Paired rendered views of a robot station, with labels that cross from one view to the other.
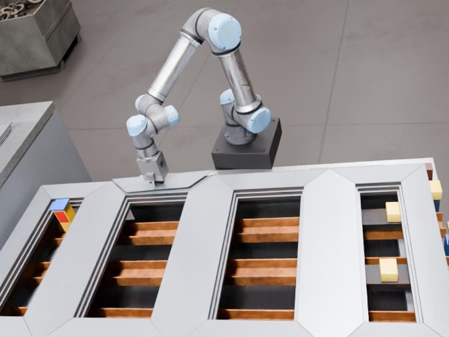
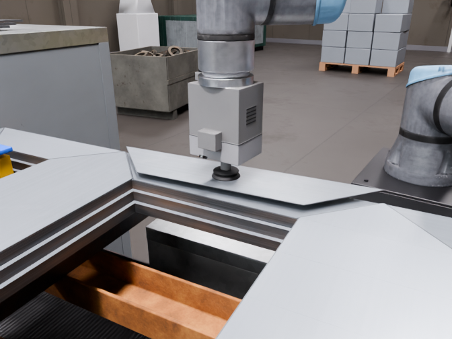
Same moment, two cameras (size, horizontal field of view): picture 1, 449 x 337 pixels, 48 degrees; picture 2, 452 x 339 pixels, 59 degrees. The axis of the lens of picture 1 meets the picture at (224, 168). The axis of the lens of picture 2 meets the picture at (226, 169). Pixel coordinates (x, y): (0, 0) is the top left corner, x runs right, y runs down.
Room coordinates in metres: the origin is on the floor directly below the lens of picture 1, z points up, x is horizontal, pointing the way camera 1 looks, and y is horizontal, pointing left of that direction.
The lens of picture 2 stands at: (1.06, 0.18, 1.11)
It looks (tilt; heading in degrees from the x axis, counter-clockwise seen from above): 23 degrees down; 9
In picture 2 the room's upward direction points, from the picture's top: straight up
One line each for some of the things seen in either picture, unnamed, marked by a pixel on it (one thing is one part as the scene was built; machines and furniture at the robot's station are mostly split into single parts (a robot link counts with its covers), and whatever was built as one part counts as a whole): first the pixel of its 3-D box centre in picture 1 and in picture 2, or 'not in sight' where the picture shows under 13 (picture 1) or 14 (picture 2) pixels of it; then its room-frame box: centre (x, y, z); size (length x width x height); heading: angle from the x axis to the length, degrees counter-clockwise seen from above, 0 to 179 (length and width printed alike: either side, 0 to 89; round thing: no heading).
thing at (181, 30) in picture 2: not in sight; (212, 33); (11.24, 2.10, 0.42); 2.13 x 1.95 x 0.84; 155
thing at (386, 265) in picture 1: (388, 269); not in sight; (0.96, -0.41, 0.79); 0.06 x 0.05 x 0.04; 161
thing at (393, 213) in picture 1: (393, 211); not in sight; (1.18, -0.53, 0.79); 0.06 x 0.05 x 0.04; 161
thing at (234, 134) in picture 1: (239, 126); (425, 151); (1.90, -0.12, 0.82); 0.15 x 0.15 x 0.10
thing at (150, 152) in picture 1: (145, 148); (224, 56); (1.59, 0.27, 1.05); 0.08 x 0.08 x 0.05
